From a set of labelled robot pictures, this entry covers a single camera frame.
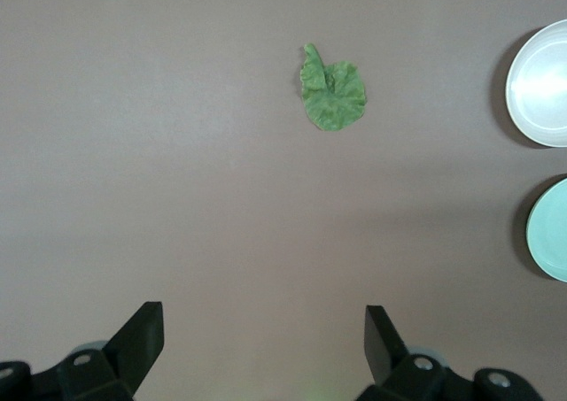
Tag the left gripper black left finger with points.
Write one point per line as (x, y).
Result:
(139, 339)

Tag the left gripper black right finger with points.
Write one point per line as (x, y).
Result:
(383, 343)

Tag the green lettuce leaf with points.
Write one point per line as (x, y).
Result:
(332, 104)

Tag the brown table cover sheet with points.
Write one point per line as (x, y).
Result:
(177, 175)

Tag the mint green round plate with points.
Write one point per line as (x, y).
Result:
(551, 233)

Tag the beige round plate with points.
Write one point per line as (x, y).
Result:
(540, 87)

